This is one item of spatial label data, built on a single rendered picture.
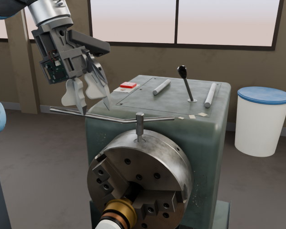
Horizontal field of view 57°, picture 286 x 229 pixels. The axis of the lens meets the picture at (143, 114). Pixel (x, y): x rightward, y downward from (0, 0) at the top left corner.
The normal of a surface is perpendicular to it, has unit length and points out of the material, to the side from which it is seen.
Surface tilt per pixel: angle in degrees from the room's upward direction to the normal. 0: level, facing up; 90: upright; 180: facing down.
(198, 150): 90
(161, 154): 30
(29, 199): 0
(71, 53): 70
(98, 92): 53
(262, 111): 94
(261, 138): 94
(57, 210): 0
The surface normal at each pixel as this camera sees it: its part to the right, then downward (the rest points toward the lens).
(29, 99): -0.24, 0.37
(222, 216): 0.00, -0.93
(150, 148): 0.27, -0.85
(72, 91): 0.82, 0.15
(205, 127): -0.20, -0.55
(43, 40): 0.79, -0.14
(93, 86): 0.66, -0.40
